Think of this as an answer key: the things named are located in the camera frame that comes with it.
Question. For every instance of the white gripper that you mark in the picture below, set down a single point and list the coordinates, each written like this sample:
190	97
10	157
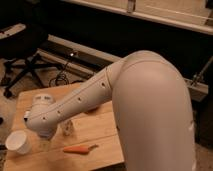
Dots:
45	142

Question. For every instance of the orange pepper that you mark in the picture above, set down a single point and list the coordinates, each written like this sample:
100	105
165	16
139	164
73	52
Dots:
81	149

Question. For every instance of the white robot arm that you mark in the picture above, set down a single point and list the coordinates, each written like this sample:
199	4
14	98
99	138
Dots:
152	110

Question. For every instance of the clear small bottle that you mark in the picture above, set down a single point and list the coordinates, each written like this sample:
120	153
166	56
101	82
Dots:
67	128

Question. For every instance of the orange red bowl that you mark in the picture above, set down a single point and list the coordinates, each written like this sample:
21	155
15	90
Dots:
91	110

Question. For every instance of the black office chair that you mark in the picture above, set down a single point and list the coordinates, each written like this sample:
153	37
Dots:
20	52

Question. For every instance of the metal rail beam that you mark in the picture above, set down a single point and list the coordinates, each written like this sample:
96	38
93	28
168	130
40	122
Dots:
87	60

